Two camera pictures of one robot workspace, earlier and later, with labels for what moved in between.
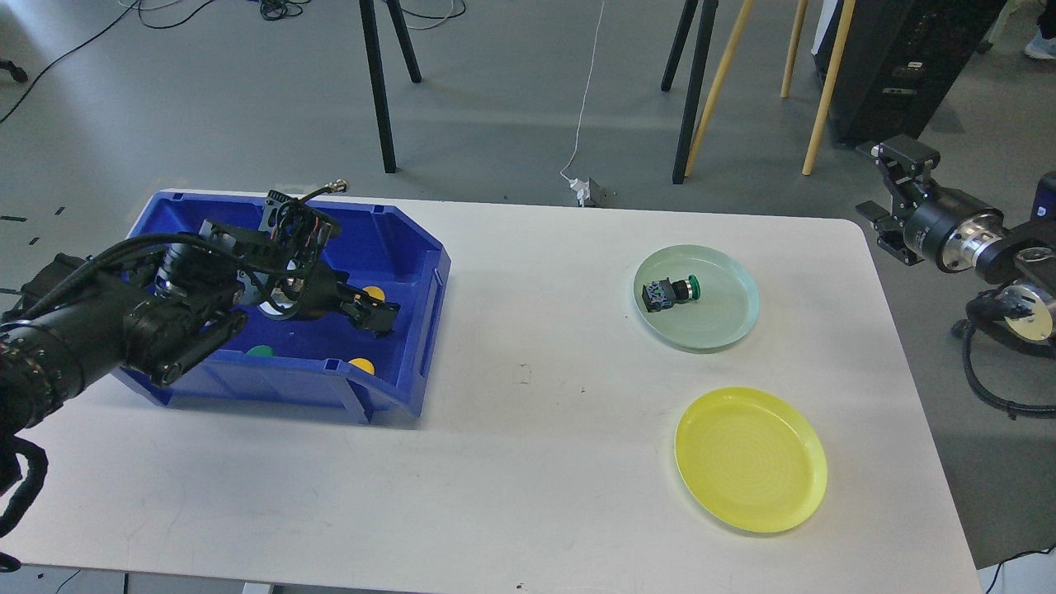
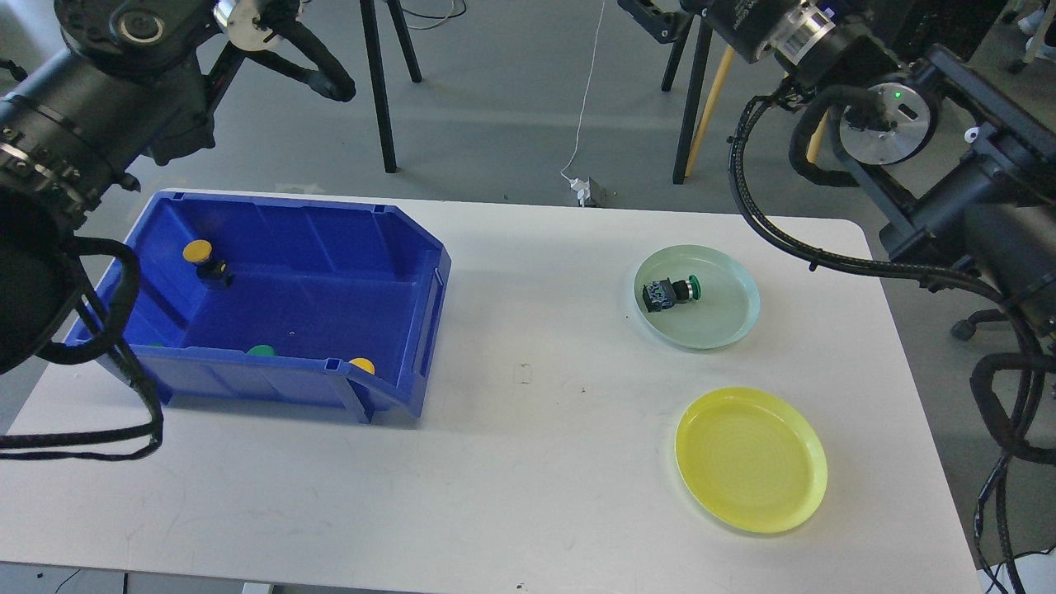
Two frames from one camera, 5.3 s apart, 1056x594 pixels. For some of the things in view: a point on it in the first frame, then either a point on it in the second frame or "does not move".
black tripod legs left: (373, 43) does not move
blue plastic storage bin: (384, 250) does not move
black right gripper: (932, 210) to (750, 27)
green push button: (663, 294) does not move
